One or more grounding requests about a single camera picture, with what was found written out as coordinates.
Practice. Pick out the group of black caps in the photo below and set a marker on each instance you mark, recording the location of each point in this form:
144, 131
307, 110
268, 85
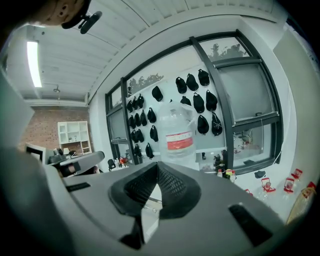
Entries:
198, 102

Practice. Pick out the person's grey shirt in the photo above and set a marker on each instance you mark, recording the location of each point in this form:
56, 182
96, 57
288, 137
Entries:
22, 190

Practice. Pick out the dark glass bottle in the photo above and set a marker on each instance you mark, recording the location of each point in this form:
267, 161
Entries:
217, 160

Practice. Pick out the small white condiment bottle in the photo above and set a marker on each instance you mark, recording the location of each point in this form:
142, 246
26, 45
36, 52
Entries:
220, 173

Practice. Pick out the person's head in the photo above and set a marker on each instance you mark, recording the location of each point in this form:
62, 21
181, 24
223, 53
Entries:
50, 12

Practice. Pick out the long ceiling light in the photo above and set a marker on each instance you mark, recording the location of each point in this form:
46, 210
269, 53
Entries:
34, 63

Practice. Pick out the yellow oil bottle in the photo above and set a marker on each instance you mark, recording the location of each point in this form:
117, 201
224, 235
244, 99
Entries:
298, 205

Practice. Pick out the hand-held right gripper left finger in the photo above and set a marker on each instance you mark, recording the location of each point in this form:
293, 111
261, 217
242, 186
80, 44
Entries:
125, 185

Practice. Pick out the black window frame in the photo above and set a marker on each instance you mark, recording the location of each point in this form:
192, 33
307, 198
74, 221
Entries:
222, 100

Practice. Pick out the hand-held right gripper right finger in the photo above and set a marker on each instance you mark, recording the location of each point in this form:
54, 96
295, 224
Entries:
180, 185

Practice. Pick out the white framed monitor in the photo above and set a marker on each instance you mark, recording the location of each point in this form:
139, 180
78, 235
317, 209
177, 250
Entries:
35, 153

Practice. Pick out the small ceiling spot lamp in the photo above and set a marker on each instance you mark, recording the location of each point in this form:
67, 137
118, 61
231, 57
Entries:
57, 90

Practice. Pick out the small black pouch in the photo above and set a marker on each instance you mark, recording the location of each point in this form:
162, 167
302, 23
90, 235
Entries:
260, 174

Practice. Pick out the clear bottle with red cap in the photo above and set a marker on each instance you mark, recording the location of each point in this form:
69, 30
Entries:
267, 185
296, 173
289, 185
248, 192

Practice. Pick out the black head-worn camera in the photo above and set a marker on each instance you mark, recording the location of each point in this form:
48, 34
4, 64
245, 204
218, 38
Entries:
88, 21

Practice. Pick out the large clear red-label water bottle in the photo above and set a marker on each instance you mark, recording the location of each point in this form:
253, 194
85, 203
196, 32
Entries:
178, 130

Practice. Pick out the white cubby shelf unit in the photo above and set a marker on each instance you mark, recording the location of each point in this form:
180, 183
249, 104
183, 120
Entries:
75, 136

